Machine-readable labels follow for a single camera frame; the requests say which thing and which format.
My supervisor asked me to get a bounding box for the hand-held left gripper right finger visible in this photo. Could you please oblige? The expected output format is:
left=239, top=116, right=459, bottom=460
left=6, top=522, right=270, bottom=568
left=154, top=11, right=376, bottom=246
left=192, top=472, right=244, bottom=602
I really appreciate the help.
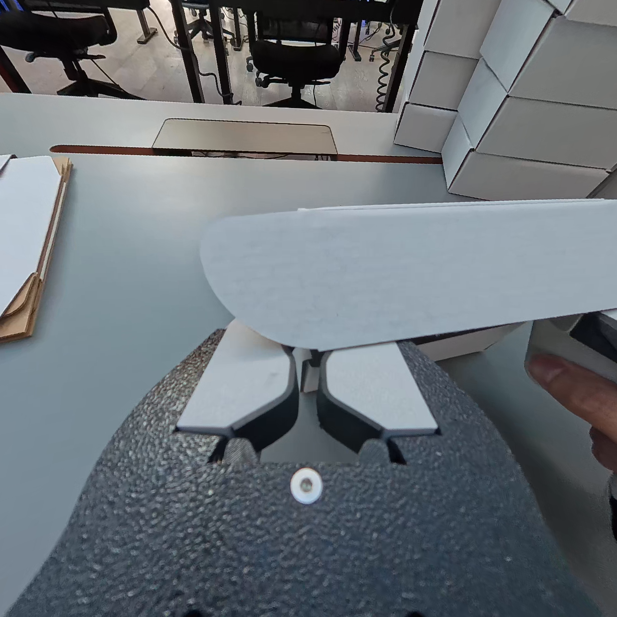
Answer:
left=315, top=341, right=439, bottom=455

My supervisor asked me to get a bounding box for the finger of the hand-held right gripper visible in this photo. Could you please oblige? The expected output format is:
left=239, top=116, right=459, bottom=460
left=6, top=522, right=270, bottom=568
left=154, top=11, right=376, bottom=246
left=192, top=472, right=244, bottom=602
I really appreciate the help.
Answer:
left=586, top=170, right=617, bottom=200

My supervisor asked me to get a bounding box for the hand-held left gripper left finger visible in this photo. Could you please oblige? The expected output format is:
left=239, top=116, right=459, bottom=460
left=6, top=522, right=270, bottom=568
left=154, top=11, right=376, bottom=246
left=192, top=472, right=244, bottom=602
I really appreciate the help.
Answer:
left=176, top=318, right=300, bottom=453

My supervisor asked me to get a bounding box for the white cardboard box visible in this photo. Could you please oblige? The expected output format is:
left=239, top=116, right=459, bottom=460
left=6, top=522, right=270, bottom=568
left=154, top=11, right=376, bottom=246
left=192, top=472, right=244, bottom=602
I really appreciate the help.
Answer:
left=199, top=197, right=617, bottom=393

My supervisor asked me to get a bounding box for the person's right hand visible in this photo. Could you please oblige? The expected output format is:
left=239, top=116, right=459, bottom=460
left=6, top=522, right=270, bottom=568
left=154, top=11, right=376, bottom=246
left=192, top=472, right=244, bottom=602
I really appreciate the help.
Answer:
left=525, top=355, right=617, bottom=471

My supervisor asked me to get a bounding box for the stack of white closed boxes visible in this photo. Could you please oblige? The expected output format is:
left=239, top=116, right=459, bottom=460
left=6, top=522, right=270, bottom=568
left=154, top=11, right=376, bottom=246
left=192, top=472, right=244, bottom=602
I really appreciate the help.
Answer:
left=393, top=0, right=617, bottom=202

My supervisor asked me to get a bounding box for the stack of flat cardboard sheets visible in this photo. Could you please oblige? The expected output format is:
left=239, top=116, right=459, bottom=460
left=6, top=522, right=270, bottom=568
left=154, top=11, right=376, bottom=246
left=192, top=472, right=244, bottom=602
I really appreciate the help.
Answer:
left=0, top=153, right=74, bottom=344

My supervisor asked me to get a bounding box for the black office chair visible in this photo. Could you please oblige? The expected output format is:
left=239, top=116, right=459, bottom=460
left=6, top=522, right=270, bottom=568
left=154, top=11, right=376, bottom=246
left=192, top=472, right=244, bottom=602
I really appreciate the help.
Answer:
left=0, top=9, right=148, bottom=101
left=245, top=12, right=347, bottom=110

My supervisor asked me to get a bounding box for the grey desk cable cover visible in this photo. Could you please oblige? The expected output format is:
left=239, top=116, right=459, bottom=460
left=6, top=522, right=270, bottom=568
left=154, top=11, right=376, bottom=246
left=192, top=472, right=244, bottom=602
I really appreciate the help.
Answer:
left=152, top=118, right=338, bottom=157

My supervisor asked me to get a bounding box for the black coiled cable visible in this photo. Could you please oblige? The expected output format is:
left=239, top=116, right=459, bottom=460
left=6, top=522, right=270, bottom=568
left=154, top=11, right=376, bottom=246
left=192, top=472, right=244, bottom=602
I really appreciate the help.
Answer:
left=375, top=36, right=402, bottom=112

